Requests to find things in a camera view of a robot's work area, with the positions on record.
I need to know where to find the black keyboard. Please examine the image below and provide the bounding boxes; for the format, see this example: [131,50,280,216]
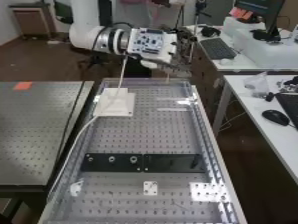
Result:
[199,37,240,61]
[274,92,298,130]

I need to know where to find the orange sticky note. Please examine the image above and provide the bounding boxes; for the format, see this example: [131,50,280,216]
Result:
[228,7,254,21]

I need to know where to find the clear box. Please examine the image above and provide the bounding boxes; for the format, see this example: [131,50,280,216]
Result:
[38,77,248,224]

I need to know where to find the black mouse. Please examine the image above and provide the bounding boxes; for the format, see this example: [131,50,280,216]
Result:
[261,109,292,127]

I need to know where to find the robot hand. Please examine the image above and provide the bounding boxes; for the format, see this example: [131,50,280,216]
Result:
[127,27,195,70]

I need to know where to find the clear plastic bag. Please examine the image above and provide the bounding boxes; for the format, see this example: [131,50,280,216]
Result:
[242,71,272,98]

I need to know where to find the black monitor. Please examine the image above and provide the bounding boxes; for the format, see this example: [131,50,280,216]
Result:
[232,0,288,43]

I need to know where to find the black headphones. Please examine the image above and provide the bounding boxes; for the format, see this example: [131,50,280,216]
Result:
[201,26,222,38]

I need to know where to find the small white bracket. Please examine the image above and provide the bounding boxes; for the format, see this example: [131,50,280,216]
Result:
[69,181,85,197]

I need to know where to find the brown wooden cabinet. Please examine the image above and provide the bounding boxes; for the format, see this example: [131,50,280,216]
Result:
[8,3,54,38]

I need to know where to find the black plate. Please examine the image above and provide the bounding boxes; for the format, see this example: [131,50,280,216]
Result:
[80,152,208,174]

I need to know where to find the white cable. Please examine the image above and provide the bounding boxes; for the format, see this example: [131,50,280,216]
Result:
[46,54,131,205]

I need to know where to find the small white square plate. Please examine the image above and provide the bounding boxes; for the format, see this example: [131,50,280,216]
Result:
[141,180,160,197]

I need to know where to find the white desk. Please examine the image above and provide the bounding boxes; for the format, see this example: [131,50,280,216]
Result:
[191,23,298,73]
[212,74,298,186]

